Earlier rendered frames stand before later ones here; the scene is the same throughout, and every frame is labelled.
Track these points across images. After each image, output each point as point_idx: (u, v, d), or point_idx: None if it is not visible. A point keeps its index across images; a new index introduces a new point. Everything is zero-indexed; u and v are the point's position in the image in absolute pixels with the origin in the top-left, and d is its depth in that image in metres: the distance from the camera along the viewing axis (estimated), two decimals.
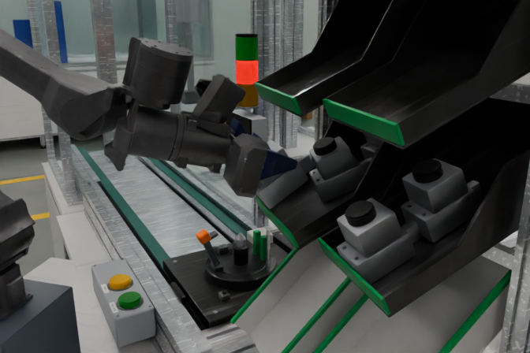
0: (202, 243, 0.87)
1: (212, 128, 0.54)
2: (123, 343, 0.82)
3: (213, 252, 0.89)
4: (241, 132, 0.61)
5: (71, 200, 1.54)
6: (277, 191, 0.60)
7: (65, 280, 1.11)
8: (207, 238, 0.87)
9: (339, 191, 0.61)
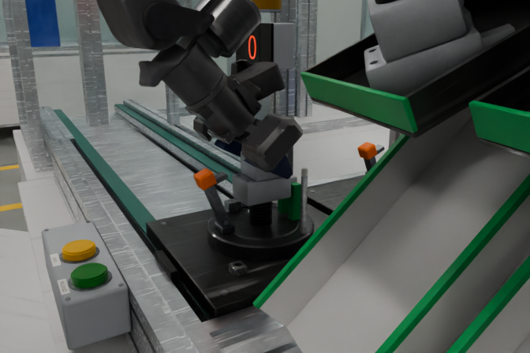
0: (203, 187, 0.56)
1: (248, 98, 0.54)
2: (77, 343, 0.52)
3: (220, 204, 0.58)
4: None
5: (39, 165, 1.24)
6: (262, 192, 0.59)
7: (13, 257, 0.80)
8: (211, 180, 0.56)
9: None
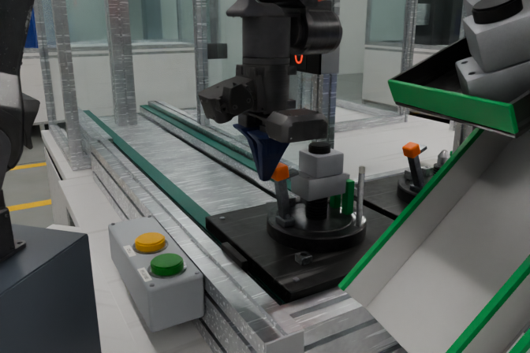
0: (277, 179, 0.61)
1: None
2: (159, 325, 0.56)
3: (286, 198, 0.63)
4: None
5: (76, 164, 1.29)
6: (321, 188, 0.63)
7: None
8: (285, 173, 0.62)
9: (512, 99, 0.32)
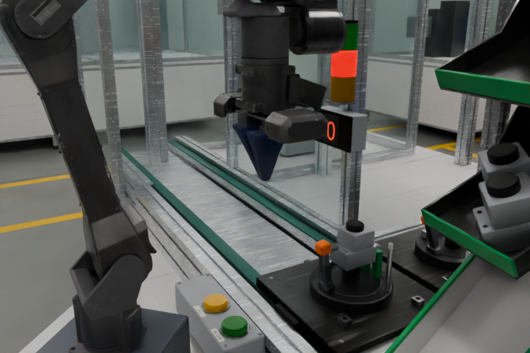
0: (322, 254, 0.75)
1: (293, 90, 0.57)
2: None
3: (329, 268, 0.77)
4: None
5: None
6: (356, 260, 0.78)
7: None
8: (329, 250, 0.76)
9: (513, 246, 0.46)
